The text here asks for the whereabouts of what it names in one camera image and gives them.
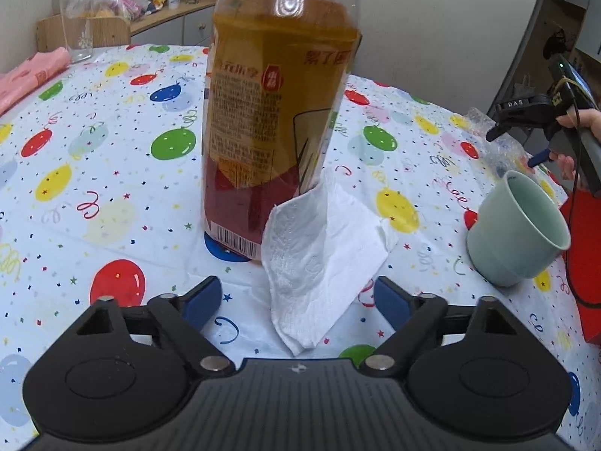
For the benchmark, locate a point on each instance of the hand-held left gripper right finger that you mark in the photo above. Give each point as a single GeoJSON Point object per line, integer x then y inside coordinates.
{"type": "Point", "coordinates": [392, 303]}

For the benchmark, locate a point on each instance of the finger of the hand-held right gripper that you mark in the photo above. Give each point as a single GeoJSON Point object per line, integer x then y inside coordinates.
{"type": "Point", "coordinates": [497, 132]}
{"type": "Point", "coordinates": [540, 157]}

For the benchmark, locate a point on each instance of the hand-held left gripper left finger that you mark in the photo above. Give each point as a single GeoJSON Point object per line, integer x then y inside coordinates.
{"type": "Point", "coordinates": [204, 298]}

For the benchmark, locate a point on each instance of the white paper tissue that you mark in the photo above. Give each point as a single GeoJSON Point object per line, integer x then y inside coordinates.
{"type": "Point", "coordinates": [319, 263]}

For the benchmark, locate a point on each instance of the red cardboard box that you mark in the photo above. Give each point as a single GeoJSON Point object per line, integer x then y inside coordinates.
{"type": "Point", "coordinates": [584, 253]}

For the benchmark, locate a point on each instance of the person's right hand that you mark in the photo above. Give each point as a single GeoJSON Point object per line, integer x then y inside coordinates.
{"type": "Point", "coordinates": [592, 124]}

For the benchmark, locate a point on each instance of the pale green ceramic mug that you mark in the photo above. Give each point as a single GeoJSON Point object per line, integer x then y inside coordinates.
{"type": "Point", "coordinates": [512, 239]}

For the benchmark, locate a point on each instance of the balloon print tablecloth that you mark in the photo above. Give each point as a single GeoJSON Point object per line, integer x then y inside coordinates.
{"type": "Point", "coordinates": [117, 159]}

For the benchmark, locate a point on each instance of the plastic tea bottle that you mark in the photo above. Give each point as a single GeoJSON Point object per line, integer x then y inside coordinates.
{"type": "Point", "coordinates": [272, 103]}

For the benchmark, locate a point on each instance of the wooden side cabinet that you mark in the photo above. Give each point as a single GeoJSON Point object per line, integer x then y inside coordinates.
{"type": "Point", "coordinates": [155, 23]}

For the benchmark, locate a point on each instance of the pink cloth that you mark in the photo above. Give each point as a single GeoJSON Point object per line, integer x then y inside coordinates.
{"type": "Point", "coordinates": [28, 75]}

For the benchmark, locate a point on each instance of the clear drinking glass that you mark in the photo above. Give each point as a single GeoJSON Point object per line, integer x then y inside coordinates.
{"type": "Point", "coordinates": [77, 33]}

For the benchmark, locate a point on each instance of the plastic bag of clutter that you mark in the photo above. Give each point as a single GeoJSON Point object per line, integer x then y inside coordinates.
{"type": "Point", "coordinates": [101, 2]}

